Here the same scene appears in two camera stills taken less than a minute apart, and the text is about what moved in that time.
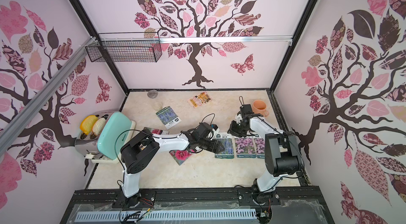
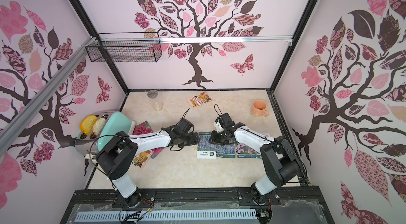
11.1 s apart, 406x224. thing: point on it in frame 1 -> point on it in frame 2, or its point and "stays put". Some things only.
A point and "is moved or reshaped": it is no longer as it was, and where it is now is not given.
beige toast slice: [98, 126] stays put
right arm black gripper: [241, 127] -> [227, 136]
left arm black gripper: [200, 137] -> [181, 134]
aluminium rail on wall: [9, 130] stays put
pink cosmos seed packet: [245, 147] stays put
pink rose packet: [180, 156] is moved or reshaped
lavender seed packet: [226, 140] stays put
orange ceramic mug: [259, 106] stays put
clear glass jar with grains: [155, 100] stays put
